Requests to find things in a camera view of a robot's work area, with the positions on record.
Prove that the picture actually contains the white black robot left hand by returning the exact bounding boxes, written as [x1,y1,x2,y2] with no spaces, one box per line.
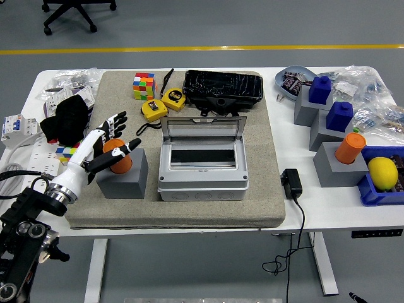
[50,110,142,200]

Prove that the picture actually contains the orange cylinder battery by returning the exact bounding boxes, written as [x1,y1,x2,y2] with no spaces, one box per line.
[102,138,133,174]
[334,132,367,165]

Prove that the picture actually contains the grey electrical box clear lid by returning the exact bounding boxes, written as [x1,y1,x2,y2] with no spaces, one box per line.
[157,116,250,202]

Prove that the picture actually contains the colourful puzzle cube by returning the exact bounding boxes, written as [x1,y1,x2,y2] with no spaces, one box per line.
[55,142,82,166]
[132,72,158,101]

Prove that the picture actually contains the black cloth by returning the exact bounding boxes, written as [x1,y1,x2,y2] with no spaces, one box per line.
[39,95,90,146]

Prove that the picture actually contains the white table leg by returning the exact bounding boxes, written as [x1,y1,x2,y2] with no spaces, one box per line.
[83,239,109,303]
[307,232,340,297]

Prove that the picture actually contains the grey block with round hole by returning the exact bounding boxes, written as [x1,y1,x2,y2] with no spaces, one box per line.
[95,148,149,199]
[312,141,370,188]

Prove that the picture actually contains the black table control panel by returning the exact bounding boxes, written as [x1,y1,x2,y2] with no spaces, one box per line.
[351,229,404,239]

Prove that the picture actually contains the white circuit breaker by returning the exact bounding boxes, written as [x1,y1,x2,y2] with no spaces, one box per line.
[1,114,42,149]

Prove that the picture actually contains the clear plastic bag of parts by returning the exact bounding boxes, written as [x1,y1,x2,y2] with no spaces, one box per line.
[328,65,395,107]
[36,68,104,102]
[352,104,404,143]

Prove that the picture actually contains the yellow tape measure small label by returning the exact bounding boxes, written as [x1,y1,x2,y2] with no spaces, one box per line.
[136,98,170,137]

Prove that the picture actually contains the blue plastic bin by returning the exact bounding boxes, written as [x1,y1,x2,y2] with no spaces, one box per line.
[357,145,404,208]

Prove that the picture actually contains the yellow tape measure 5m print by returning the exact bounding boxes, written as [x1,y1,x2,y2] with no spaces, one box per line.
[159,68,187,111]

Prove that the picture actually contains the yellow lemon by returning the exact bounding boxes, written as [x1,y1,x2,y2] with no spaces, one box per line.
[367,157,399,191]

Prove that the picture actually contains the black power adapter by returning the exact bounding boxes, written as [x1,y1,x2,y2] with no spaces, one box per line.
[280,168,303,199]

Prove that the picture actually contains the dark packets in bin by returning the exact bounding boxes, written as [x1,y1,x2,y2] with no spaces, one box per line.
[389,154,404,193]

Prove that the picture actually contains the black office chair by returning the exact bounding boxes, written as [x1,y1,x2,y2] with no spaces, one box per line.
[40,0,117,36]

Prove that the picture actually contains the grey-brown mat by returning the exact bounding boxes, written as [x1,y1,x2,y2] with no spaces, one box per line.
[64,69,287,230]

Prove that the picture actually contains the black crocodile-pattern case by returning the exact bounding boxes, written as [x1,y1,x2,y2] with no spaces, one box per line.
[182,69,264,119]

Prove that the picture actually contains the blue block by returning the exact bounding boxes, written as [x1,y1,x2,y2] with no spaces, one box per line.
[308,75,333,105]
[326,100,354,133]

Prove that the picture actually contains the blue-grey dish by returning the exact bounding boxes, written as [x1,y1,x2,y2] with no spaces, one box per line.
[274,65,318,102]

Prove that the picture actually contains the dark packets in dish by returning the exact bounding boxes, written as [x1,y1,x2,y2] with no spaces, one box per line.
[282,71,312,95]

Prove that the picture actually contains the white wall socket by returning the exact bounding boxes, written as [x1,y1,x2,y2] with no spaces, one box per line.
[72,86,95,110]
[42,93,66,119]

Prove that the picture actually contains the white power cable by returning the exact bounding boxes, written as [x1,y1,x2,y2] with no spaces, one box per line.
[0,131,45,203]

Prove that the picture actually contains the black adapter cord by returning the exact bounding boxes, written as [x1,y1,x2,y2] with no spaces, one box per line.
[262,194,316,303]

